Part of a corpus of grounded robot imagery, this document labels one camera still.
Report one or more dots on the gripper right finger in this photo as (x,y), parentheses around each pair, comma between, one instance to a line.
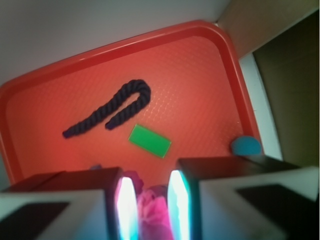
(243,198)

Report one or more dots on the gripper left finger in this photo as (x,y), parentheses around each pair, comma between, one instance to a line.
(95,204)

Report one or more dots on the red paper ball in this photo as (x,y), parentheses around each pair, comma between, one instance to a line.
(152,208)

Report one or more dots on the blue knitted ball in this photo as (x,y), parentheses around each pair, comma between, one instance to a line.
(246,146)

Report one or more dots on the green rectangular block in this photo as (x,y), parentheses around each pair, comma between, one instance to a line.
(150,141)

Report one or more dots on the red plastic tray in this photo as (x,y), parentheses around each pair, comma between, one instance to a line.
(199,101)

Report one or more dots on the brown cardboard panel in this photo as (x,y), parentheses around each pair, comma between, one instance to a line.
(250,24)

